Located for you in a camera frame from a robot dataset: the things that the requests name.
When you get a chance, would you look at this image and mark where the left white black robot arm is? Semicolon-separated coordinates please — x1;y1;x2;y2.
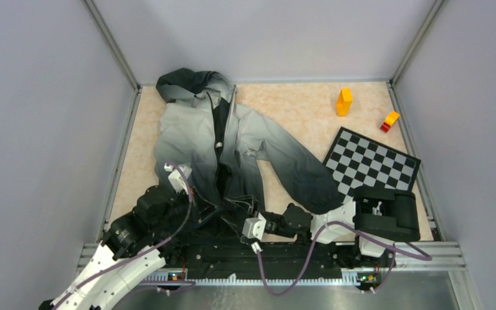
39;185;219;309

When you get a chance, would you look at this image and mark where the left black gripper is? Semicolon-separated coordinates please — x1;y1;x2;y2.
151;184;219;231

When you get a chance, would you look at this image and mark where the grey black gradient hooded jacket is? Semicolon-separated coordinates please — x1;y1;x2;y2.
154;68;342;238

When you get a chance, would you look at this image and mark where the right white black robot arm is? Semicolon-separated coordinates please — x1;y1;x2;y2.
222;185;420;266

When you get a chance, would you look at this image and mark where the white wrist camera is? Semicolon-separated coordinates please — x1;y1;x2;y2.
163;163;192;192
242;214;267;254

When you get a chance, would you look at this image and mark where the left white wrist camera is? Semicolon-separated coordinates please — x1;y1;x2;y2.
163;163;192;192

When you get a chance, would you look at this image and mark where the purple cable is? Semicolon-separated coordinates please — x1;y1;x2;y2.
254;220;433;297
51;161;195;310

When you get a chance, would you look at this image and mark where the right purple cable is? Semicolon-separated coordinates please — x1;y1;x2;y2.
254;220;433;297

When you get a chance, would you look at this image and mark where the black white checkerboard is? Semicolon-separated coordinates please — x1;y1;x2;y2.
323;127;421;203

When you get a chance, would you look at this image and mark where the red yellow toy block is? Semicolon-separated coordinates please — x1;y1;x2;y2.
380;111;400;132

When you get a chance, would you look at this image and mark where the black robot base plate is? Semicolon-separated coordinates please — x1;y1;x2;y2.
165;242;392;282

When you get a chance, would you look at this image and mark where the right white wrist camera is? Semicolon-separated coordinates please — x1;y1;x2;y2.
242;214;267;254

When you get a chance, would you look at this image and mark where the aluminium frame rail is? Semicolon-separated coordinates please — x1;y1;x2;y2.
76;240;467;287

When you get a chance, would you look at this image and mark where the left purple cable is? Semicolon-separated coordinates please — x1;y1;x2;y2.
51;161;195;310

